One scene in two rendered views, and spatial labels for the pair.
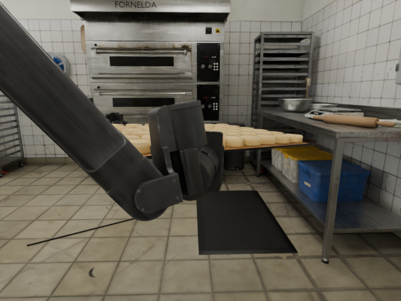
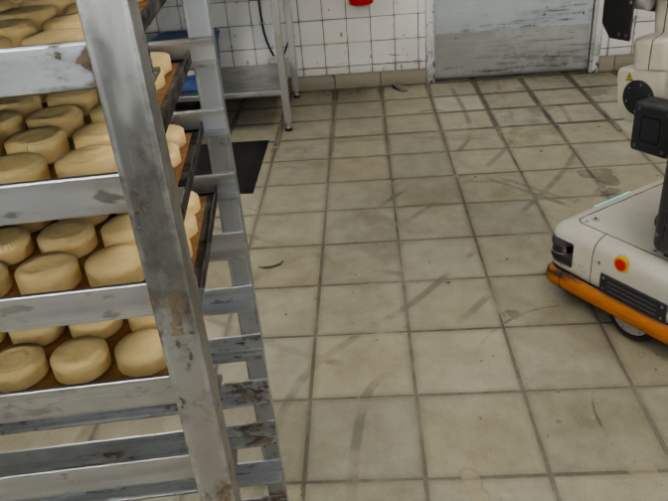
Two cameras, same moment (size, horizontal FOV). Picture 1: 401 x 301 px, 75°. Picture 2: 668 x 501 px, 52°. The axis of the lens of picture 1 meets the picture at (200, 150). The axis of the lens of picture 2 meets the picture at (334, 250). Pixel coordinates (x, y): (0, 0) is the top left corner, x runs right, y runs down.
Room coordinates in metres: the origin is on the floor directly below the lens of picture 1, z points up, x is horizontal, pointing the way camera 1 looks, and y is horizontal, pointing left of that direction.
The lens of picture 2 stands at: (0.95, 2.91, 1.33)
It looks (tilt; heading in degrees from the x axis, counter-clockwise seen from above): 30 degrees down; 276
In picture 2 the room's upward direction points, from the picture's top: 5 degrees counter-clockwise
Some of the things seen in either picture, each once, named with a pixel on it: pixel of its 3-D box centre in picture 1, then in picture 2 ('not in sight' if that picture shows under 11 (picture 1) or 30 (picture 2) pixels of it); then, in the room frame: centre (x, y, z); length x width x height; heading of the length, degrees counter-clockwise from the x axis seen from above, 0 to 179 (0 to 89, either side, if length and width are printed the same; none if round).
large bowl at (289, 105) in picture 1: (295, 105); not in sight; (3.00, -1.07, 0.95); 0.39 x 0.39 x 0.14
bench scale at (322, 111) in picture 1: (332, 114); not in sight; (2.17, -1.09, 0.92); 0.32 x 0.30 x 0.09; 99
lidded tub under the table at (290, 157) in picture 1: (307, 165); not in sight; (2.60, -1.10, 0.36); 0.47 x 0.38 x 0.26; 92
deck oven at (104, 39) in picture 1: (161, 100); not in sight; (3.41, 0.50, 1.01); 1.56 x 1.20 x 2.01; 92
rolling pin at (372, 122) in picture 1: (348, 120); not in sight; (1.79, -1.01, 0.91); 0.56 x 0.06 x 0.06; 31
